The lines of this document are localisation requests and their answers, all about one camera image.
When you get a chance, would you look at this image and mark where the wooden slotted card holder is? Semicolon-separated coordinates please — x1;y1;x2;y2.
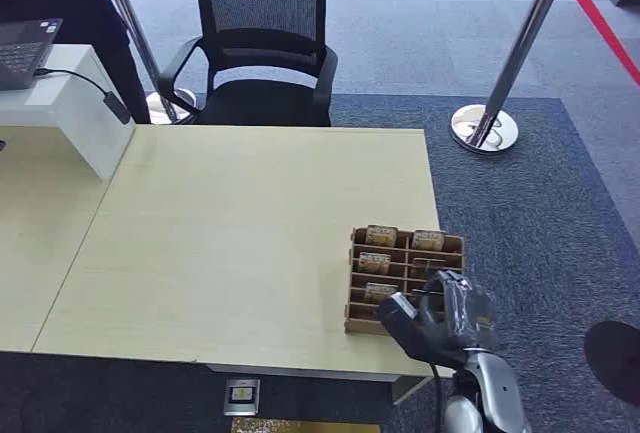
344;225;466;338

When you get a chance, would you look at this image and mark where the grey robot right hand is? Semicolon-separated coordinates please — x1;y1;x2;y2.
399;270;499;369

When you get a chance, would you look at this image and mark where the grey laptop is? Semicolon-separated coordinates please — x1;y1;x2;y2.
0;17;64;93

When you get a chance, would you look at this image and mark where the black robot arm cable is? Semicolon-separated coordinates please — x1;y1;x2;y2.
429;362;445;433

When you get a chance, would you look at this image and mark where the chrome stanchion post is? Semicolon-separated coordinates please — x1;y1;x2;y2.
94;0;199;126
450;0;580;156

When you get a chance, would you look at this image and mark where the black cable with adapter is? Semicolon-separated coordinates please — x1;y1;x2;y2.
33;66;133;126

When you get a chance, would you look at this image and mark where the white desk riser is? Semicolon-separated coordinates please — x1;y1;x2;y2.
0;43;137;182

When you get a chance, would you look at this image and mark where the red barrier belt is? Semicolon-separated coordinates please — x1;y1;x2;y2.
562;0;640;87

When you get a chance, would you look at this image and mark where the silver floor socket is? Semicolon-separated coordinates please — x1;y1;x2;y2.
223;377;261;417

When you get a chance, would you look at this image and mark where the black mesh office chair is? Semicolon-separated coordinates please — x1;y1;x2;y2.
157;0;339;129

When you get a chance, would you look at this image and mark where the person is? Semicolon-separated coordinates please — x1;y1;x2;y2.
0;0;152;126

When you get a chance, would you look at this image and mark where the black and pale wrist camera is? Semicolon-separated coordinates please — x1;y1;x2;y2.
374;291;426;352

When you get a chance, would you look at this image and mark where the black round object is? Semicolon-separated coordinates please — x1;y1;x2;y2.
583;319;640;409

